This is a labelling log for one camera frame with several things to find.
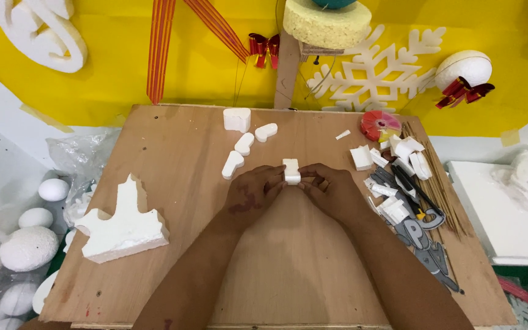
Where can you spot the person's right hand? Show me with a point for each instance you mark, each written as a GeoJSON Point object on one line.
{"type": "Point", "coordinates": [337, 195]}

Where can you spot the person's left hand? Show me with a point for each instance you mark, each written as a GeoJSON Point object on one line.
{"type": "Point", "coordinates": [245, 197]}

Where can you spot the small white foam block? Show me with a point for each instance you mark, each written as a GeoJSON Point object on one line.
{"type": "Point", "coordinates": [291, 171]}

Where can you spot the white foam heart half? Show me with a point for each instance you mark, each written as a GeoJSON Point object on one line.
{"type": "Point", "coordinates": [232, 164]}
{"type": "Point", "coordinates": [244, 144]}
{"type": "Point", "coordinates": [266, 132]}

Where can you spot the square white foam chunk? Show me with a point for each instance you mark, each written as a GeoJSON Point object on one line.
{"type": "Point", "coordinates": [361, 157]}

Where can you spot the thin white foam sliver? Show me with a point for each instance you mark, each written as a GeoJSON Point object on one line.
{"type": "Point", "coordinates": [343, 134]}

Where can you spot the wooden work board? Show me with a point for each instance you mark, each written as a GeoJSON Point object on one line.
{"type": "Point", "coordinates": [190, 151]}

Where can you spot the pile of white foam scraps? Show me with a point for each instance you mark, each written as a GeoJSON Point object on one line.
{"type": "Point", "coordinates": [404, 158]}

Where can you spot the thick heart-shaped foam block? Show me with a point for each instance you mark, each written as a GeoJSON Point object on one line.
{"type": "Point", "coordinates": [237, 119]}

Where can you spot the black utility knife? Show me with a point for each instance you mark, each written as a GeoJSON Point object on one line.
{"type": "Point", "coordinates": [417, 190]}

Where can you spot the red and pink round disc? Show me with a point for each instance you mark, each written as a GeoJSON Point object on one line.
{"type": "Point", "coordinates": [377, 123]}

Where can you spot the bundle of bamboo skewers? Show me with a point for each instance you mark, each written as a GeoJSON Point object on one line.
{"type": "Point", "coordinates": [438, 192]}

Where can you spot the grey letter stencils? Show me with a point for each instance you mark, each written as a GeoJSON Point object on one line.
{"type": "Point", "coordinates": [426, 250]}

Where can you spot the large white foam offcut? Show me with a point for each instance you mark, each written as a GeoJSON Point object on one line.
{"type": "Point", "coordinates": [124, 227]}

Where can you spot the yellow paper backdrop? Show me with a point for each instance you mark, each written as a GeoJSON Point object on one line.
{"type": "Point", "coordinates": [200, 68]}

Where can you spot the red foil bow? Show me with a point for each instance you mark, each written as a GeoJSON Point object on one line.
{"type": "Point", "coordinates": [264, 49]}
{"type": "Point", "coordinates": [463, 91]}

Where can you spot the white foam sheet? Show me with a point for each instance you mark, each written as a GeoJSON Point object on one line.
{"type": "Point", "coordinates": [493, 215]}

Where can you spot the orange striped ribbon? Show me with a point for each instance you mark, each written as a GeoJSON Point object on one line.
{"type": "Point", "coordinates": [161, 50]}
{"type": "Point", "coordinates": [220, 30]}

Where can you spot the clear plastic bag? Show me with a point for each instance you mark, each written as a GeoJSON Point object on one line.
{"type": "Point", "coordinates": [80, 158]}

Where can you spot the yellow foam disc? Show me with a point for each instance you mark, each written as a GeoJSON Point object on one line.
{"type": "Point", "coordinates": [327, 25]}

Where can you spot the white foam ball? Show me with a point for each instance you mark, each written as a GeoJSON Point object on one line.
{"type": "Point", "coordinates": [465, 66]}

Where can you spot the teal ball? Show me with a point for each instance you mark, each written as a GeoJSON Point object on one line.
{"type": "Point", "coordinates": [334, 3]}

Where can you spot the pink sticks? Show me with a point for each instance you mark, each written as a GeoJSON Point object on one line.
{"type": "Point", "coordinates": [527, 295]}

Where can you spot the small white foam snowflake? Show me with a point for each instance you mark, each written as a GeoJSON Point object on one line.
{"type": "Point", "coordinates": [520, 314]}

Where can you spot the heap of white foam eggs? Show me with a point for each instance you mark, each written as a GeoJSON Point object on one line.
{"type": "Point", "coordinates": [28, 248]}

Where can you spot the white foam swirl shape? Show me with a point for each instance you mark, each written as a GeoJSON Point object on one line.
{"type": "Point", "coordinates": [39, 34]}

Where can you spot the wooden post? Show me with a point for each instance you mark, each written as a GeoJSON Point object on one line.
{"type": "Point", "coordinates": [287, 75]}

